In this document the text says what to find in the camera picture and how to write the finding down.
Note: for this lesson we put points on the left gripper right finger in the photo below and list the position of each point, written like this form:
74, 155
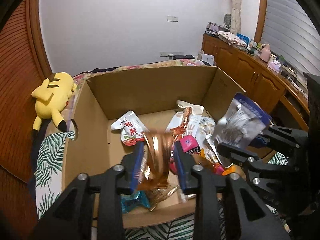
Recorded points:
245, 214

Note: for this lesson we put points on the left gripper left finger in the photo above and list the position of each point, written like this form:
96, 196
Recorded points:
71, 215

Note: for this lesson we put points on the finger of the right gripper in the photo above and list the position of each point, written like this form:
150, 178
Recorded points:
287, 141
250, 162

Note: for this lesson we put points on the silver blue-edged snack pouch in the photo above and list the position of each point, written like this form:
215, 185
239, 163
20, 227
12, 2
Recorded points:
242, 122

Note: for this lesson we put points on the pink braised egg packet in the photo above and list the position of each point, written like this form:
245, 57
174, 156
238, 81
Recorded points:
191, 147

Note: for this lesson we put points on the white chicken feet snack bag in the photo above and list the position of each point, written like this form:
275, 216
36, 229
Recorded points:
185, 121

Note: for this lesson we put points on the copper foil candy wrapper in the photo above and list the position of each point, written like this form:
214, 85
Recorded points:
154, 168

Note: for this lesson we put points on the white red duck snack bag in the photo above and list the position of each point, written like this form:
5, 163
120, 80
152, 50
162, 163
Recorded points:
131, 128

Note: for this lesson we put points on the silver orange snack pouch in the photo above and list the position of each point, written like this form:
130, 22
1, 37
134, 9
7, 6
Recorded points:
229, 170

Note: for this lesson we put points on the wooden sideboard cabinet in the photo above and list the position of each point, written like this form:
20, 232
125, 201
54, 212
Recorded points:
274, 93

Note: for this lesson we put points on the blue foil candy wrapper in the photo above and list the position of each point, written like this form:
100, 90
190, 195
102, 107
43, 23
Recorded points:
130, 202

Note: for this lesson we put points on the silver white snack pouch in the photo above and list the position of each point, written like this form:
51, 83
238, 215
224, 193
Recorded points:
204, 138

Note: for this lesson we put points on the tissue box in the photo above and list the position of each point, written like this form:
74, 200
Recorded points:
274, 65

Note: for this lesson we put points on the brown cardboard box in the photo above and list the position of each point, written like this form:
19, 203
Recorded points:
152, 93

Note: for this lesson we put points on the pink kettle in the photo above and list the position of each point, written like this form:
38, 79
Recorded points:
265, 53

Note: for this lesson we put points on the folded floral cloth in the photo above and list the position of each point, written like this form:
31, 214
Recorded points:
231, 39

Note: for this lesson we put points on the yellow Pikachu plush toy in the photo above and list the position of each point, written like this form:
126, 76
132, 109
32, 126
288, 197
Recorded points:
52, 96

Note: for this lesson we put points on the small white fan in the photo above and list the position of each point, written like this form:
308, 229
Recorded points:
227, 21

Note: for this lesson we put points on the wooden louvered wardrobe door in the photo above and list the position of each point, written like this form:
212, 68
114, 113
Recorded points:
24, 65

